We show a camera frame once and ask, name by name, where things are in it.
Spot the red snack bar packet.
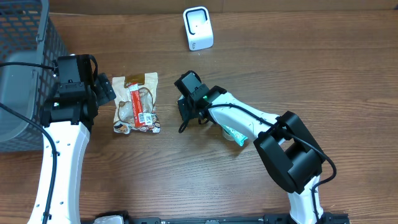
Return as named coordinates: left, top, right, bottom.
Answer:
left=128, top=83, right=154, bottom=128

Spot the beige snack bag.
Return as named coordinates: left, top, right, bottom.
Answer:
left=112, top=72, right=160, bottom=134

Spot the teal wet wipes pack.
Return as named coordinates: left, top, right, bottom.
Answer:
left=221, top=125, right=247, bottom=147

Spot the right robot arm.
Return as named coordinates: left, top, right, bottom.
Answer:
left=174, top=70, right=336, bottom=223

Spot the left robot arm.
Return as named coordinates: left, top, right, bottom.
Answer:
left=29, top=54, right=116, bottom=223

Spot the white barcode scanner stand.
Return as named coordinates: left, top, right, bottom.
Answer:
left=183, top=6, right=214, bottom=51

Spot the grey plastic mesh basket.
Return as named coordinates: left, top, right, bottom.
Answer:
left=0, top=0, right=71, bottom=152

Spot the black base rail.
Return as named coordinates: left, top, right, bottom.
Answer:
left=80, top=210, right=351, bottom=224

